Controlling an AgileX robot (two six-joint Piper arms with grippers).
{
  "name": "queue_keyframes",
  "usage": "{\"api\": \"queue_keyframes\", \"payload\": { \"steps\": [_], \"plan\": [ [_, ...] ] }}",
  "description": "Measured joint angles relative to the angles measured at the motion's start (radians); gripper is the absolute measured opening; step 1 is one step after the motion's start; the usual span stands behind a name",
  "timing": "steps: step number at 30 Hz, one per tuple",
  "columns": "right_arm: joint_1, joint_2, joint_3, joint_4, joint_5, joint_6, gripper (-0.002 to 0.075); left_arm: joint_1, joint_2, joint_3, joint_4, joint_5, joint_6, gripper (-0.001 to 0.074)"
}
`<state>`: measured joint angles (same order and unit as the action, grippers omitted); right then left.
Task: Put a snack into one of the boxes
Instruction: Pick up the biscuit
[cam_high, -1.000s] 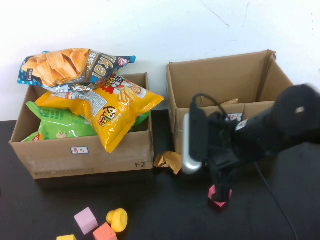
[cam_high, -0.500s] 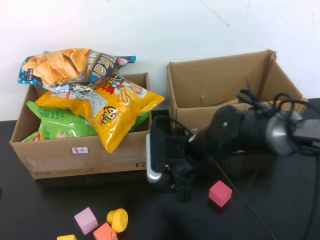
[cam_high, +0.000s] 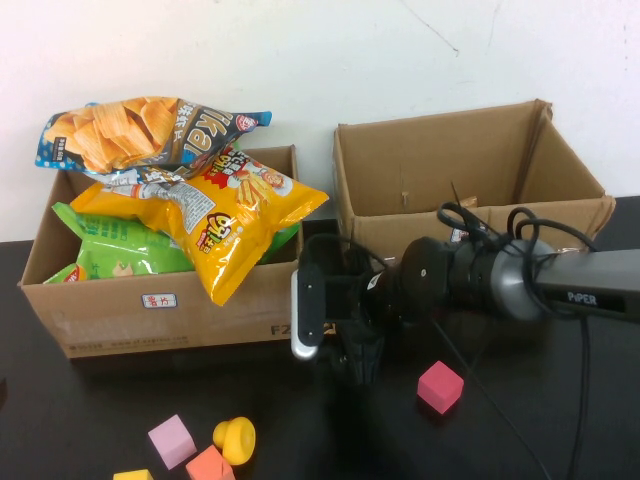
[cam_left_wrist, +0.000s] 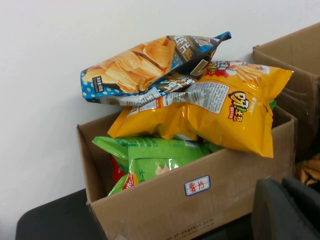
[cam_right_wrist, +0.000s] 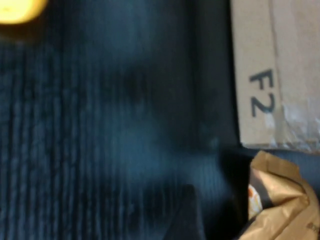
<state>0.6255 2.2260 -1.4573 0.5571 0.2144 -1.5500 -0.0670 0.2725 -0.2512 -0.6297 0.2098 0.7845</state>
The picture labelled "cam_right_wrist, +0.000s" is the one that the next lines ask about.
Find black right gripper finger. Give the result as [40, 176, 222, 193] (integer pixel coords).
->
[171, 183, 207, 240]

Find blue ridged chips bag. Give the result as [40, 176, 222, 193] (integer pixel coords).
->
[246, 149, 320, 240]

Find yellow mushroom-shaped toy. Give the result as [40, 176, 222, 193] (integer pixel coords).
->
[0, 0, 48, 25]

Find cardboard box with F2 print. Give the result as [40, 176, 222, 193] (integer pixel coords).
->
[229, 0, 320, 153]

